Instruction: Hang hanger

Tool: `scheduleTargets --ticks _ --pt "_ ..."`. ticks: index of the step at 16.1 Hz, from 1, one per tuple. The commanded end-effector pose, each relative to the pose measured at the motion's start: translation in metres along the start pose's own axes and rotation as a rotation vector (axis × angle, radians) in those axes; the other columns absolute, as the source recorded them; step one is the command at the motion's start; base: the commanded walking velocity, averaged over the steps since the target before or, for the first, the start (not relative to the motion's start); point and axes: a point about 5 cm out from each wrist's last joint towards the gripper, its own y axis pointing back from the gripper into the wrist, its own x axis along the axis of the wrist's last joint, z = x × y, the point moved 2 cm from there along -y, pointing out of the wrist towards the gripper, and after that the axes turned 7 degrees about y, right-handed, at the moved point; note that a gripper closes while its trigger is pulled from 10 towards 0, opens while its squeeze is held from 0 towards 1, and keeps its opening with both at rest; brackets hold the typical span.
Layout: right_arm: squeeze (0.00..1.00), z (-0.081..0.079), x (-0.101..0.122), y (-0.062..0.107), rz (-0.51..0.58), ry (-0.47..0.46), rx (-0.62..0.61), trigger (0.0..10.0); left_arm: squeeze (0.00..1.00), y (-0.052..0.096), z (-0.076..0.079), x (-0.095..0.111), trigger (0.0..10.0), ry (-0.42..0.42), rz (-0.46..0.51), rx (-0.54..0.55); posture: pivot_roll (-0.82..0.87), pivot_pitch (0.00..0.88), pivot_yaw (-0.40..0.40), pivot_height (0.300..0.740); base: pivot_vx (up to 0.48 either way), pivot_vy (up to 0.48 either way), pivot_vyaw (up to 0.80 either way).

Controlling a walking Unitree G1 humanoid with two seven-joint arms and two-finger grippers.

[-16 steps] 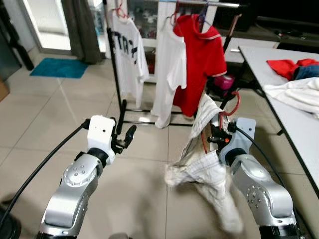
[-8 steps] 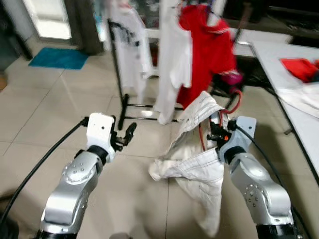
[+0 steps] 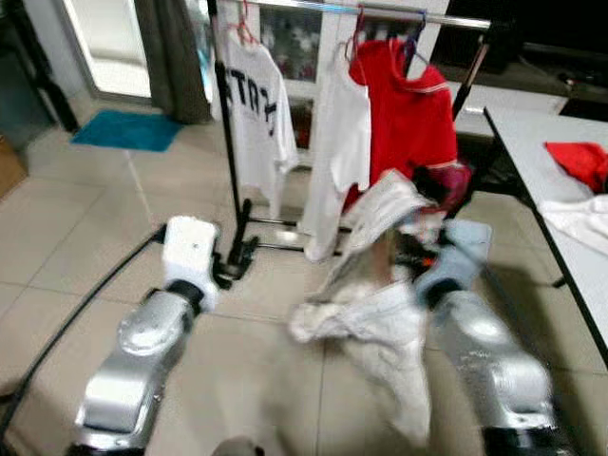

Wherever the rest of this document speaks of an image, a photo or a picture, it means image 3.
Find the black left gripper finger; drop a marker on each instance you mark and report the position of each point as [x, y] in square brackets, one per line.
[245, 254]

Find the white shirt with beige print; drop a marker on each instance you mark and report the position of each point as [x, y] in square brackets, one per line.
[380, 323]

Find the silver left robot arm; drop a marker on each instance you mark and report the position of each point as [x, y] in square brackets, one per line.
[133, 361]

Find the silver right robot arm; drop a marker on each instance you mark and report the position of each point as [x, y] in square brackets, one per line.
[484, 361]

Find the blue hanger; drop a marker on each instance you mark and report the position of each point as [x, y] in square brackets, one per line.
[414, 43]

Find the bright red hanger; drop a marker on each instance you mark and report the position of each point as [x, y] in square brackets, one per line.
[245, 28]

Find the pink object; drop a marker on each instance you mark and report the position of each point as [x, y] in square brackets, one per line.
[462, 180]

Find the white shirt with black letters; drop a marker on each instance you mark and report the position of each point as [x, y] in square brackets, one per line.
[266, 157]

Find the red shirt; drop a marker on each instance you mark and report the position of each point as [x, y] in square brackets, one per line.
[408, 123]

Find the plain white hanging shirt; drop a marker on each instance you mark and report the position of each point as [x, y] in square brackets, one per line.
[337, 142]

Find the long white table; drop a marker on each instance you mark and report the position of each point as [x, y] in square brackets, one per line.
[518, 128]

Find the teal floor mat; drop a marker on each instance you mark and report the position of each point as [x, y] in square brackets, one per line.
[128, 131]

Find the plain white cloth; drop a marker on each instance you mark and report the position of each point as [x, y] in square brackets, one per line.
[584, 223]

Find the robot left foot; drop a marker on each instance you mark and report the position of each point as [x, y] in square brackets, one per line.
[237, 446]

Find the red cloth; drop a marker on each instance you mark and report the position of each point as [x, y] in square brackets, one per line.
[579, 161]

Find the grey curtain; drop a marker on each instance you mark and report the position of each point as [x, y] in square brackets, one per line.
[171, 57]

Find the white glass door cabinet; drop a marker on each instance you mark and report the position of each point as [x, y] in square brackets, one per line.
[294, 47]

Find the metal clothes rack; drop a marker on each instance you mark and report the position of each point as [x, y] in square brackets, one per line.
[446, 21]

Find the brown cardboard box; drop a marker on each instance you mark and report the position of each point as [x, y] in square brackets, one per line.
[8, 166]

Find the white framed glass door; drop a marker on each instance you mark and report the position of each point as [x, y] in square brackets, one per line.
[104, 38]

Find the black television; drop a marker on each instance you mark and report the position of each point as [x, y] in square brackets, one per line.
[551, 19]

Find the black desk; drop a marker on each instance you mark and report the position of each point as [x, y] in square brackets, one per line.
[19, 85]

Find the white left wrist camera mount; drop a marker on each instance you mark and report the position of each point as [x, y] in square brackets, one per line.
[190, 252]

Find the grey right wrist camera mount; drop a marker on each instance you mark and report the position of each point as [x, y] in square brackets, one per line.
[456, 256]

